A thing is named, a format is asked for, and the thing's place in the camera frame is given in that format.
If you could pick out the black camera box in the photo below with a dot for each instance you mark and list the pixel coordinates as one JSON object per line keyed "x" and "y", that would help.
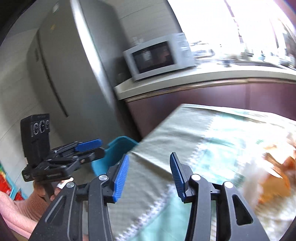
{"x": 35, "y": 138}

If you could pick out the green patterned tablecloth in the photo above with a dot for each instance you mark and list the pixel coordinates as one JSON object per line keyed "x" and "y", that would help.
{"x": 220, "y": 144}

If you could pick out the person's left hand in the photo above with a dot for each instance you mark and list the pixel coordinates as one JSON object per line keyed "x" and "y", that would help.
{"x": 48, "y": 191}

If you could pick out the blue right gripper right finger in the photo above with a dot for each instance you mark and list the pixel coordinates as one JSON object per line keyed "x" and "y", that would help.
{"x": 181, "y": 175}

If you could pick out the maroon kitchen counter cabinet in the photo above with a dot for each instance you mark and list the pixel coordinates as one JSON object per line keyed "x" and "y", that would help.
{"x": 261, "y": 88}

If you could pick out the grey refrigerator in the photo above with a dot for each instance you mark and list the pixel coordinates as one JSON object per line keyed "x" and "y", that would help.
{"x": 75, "y": 61}

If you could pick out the orange trash on table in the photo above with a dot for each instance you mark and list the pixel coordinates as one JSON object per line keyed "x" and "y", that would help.
{"x": 270, "y": 170}

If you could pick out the white microwave oven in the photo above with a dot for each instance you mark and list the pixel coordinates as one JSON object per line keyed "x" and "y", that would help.
{"x": 158, "y": 56}

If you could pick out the teal trash bin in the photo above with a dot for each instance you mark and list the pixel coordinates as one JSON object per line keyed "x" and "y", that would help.
{"x": 113, "y": 154}

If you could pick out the pink sleeve forearm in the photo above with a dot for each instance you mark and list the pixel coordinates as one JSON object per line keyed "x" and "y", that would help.
{"x": 23, "y": 216}

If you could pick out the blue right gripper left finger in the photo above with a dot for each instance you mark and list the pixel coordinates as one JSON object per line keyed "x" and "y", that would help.
{"x": 117, "y": 175}

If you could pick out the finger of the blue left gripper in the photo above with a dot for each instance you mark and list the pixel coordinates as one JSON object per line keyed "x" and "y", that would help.
{"x": 89, "y": 145}

